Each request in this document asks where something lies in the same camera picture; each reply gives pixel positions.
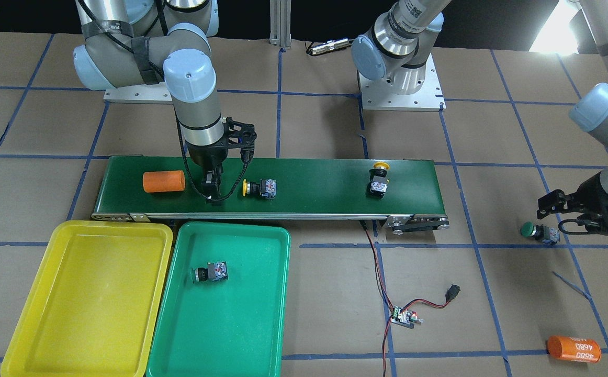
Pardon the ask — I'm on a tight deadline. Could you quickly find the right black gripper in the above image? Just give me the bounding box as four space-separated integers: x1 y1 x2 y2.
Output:
186 118 257 181

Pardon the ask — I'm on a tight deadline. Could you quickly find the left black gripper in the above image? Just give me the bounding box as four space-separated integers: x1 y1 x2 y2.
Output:
537 178 608 236

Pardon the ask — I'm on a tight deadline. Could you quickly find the green push button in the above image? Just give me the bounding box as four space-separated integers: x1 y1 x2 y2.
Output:
520 221 560 246
190 261 229 284

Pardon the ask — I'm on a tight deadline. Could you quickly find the yellow push button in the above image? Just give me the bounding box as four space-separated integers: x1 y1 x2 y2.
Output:
366 161 390 198
242 179 277 199

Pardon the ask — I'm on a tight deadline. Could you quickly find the orange cylinder battery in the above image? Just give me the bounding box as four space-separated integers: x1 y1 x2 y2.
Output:
546 336 602 363

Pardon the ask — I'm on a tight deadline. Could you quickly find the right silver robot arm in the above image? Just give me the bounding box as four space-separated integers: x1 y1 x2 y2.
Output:
73 1 230 181

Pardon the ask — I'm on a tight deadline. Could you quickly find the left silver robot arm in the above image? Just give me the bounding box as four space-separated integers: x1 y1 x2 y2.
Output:
351 1 608 236

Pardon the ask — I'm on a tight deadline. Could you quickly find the plain orange cylinder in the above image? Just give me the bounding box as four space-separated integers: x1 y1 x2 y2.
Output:
142 170 185 193

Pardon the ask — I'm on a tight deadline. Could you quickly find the silver metal connector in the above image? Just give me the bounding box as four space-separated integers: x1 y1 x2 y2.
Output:
306 38 354 57

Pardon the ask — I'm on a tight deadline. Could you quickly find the green plastic tray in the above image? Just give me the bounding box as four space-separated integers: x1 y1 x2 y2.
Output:
145 221 290 376

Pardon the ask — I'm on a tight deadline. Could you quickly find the green conveyor belt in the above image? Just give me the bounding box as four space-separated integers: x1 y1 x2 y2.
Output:
92 156 449 235

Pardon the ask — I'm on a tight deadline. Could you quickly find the yellow plastic tray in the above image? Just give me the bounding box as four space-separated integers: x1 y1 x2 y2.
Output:
0 220 173 376

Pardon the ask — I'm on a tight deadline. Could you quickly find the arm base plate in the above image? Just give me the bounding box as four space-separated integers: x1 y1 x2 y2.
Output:
104 83 172 104
357 55 447 112

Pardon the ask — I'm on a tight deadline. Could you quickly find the aluminium frame post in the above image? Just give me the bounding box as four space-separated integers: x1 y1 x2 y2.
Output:
268 0 291 50

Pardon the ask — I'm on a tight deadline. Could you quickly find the red black wire board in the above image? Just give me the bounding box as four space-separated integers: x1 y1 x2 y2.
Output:
359 220 461 376

